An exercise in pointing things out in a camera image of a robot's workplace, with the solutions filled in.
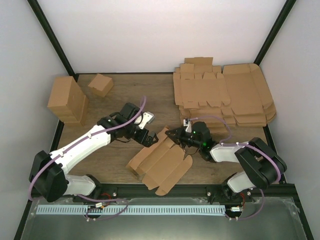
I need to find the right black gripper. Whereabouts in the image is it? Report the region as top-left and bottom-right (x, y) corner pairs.
(165, 126), (202, 149)

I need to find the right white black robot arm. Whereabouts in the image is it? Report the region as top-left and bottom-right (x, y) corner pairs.
(165, 120), (287, 202)

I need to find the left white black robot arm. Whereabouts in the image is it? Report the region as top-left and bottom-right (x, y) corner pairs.
(29, 102), (159, 203)

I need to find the small folded cardboard box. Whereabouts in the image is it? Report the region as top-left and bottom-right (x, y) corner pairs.
(88, 73), (114, 98)

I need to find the low folded cardboard box stack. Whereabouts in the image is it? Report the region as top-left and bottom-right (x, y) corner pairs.
(57, 95), (89, 126)

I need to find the tall folded cardboard box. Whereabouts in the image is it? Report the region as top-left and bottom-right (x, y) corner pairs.
(47, 76), (85, 116)

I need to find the stack of flat cardboard blanks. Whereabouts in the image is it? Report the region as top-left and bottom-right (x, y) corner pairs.
(173, 57), (236, 135)

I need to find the large flat cardboard blanks stack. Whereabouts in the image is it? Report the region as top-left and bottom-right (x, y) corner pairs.
(221, 63), (277, 127)

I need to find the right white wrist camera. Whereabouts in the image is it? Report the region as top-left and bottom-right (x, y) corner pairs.
(183, 118), (193, 134)

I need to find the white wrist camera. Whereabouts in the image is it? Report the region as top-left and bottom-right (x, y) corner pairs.
(183, 118), (193, 134)
(134, 112), (155, 130)

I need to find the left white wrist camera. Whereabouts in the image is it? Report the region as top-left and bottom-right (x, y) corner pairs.
(134, 112), (155, 130)

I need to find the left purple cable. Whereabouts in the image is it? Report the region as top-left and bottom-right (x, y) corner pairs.
(27, 95), (147, 222)

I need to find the purple cable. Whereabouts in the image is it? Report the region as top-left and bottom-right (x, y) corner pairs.
(187, 115), (282, 222)
(27, 95), (147, 222)

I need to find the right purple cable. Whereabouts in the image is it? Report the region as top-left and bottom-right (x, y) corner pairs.
(187, 115), (282, 222)

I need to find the black aluminium frame rail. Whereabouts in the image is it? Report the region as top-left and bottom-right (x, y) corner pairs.
(100, 183), (298, 200)

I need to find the grey metal base plate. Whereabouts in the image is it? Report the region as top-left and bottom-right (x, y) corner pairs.
(21, 197), (307, 240)

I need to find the light blue slotted cable duct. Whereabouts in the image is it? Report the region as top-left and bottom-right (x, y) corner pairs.
(36, 204), (226, 216)

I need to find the right black frame post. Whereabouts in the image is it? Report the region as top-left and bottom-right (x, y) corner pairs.
(253, 0), (296, 66)

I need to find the black frame post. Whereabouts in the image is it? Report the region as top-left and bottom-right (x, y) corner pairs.
(253, 0), (296, 66)
(27, 0), (76, 77)

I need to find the left black frame post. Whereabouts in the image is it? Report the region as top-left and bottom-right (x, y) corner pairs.
(27, 0), (76, 77)

